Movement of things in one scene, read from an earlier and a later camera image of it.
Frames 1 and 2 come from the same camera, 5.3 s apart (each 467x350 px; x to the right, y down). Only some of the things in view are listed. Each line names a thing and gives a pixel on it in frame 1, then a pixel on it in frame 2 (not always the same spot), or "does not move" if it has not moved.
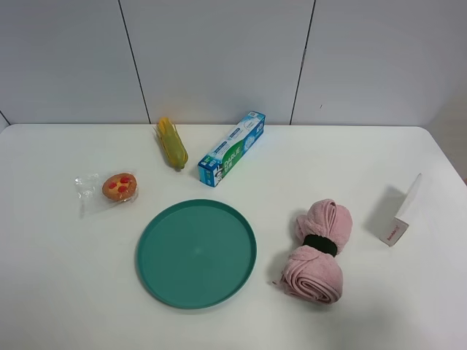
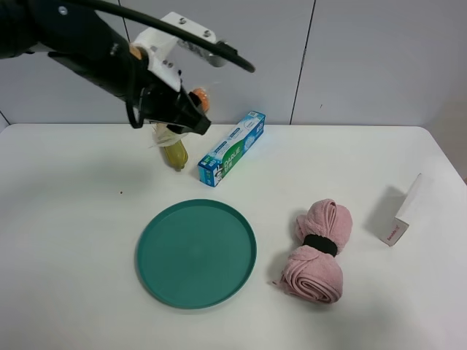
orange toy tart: x=97 y=192 → x=204 y=98
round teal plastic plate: x=196 y=254 does not move
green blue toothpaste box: x=211 y=168 does not move
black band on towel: x=321 y=243 does not move
